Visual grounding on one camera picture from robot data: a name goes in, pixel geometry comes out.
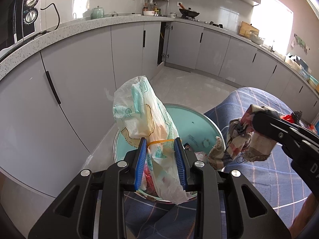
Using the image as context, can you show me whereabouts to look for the red plastic bag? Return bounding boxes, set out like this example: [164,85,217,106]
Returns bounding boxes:
[281,114,295,123]

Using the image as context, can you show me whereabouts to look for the white printed plastic bag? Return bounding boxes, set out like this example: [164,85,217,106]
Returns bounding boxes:
[112,75,191,205]

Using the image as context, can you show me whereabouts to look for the plaid cloth rag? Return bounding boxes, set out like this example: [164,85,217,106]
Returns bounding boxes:
[208,104,281,170]

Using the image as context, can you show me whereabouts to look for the black mesh net bundle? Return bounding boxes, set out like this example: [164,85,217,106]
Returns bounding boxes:
[291,111,302,125]

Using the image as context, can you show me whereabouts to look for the teal trash bin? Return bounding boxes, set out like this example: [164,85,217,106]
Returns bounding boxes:
[113,104,225,204]

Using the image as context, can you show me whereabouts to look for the grey kitchen cabinets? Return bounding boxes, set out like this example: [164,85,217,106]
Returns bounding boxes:
[0,15,319,200]

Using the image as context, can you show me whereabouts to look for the person's right hand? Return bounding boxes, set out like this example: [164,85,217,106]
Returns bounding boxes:
[289,193,318,238]

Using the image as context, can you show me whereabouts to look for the blue plaid tablecloth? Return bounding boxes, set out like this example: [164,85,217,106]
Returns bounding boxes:
[125,87,311,238]

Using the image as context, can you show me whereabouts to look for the metal bowl on counter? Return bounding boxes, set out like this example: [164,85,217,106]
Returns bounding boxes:
[249,33,264,45]

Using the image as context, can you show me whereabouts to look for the wooden cutting board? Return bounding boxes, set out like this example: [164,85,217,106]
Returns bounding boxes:
[239,21,260,38]

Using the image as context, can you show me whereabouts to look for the black wok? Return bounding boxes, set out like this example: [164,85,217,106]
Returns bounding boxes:
[178,2,200,20]

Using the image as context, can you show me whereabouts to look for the green kettle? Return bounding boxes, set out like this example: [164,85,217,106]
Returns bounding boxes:
[90,6,104,20]

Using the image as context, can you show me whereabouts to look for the metal spice rack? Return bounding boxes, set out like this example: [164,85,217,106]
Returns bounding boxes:
[142,0,169,17]

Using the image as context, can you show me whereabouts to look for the microwave oven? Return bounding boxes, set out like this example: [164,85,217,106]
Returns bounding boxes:
[1,0,41,57]

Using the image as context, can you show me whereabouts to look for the black power cable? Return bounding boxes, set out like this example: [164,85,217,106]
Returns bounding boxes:
[32,3,61,37]

